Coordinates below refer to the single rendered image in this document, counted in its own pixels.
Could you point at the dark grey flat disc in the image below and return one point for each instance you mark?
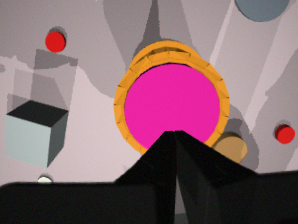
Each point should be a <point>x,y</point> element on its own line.
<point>262,10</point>

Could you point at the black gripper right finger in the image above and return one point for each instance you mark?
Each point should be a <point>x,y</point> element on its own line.
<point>217,190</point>

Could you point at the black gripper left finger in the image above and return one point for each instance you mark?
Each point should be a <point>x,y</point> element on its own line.
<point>123,202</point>

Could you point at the tan round disc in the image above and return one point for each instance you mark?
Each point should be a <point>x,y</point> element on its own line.
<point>231,145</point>

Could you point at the small white disc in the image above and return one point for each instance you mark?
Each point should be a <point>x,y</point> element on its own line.
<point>45,179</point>

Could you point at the red disc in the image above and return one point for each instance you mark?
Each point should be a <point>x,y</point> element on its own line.
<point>284,134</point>
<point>55,42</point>

